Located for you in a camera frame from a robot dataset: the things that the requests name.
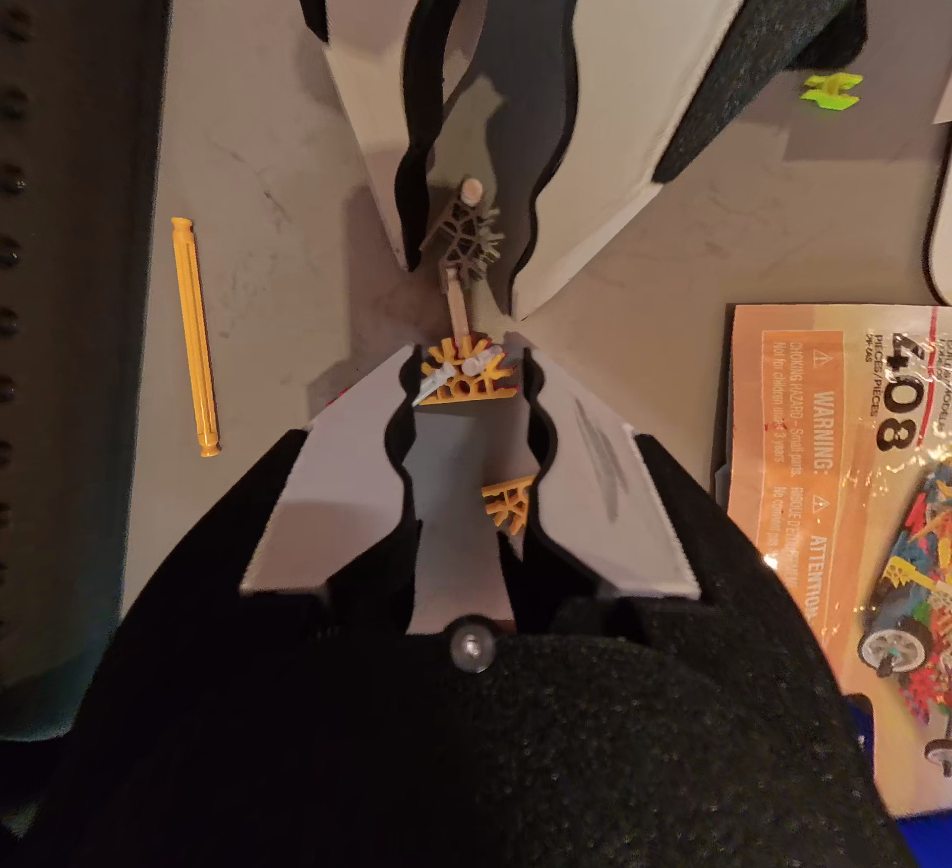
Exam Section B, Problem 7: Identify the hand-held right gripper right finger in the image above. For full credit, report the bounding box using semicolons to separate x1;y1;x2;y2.
523;347;702;600

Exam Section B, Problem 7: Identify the grey connector assembly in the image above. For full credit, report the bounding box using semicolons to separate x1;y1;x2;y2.
420;176;507;345

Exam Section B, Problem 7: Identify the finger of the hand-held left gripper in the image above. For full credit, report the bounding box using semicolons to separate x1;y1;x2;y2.
508;0;787;322
316;0;449;274

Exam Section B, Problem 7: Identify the yellow and red connector assembly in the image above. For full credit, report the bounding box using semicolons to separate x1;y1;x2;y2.
411;334;520;408

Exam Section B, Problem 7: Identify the yellow plastic rod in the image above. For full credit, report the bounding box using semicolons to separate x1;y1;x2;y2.
171;217;223;459

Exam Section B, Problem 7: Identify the blue plastic bin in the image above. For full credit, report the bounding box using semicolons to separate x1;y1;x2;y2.
848;697;952;868

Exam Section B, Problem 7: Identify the lime green connector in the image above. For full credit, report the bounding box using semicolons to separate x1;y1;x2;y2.
801;72;864;113

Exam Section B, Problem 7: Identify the yellow connector piece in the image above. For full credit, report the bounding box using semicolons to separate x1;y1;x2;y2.
481;474;538;536

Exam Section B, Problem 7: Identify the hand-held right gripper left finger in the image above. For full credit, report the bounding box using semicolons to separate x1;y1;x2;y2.
239;344;422;597

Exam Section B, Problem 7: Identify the orange toy package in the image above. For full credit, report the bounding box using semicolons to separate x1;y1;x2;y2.
725;303;952;818

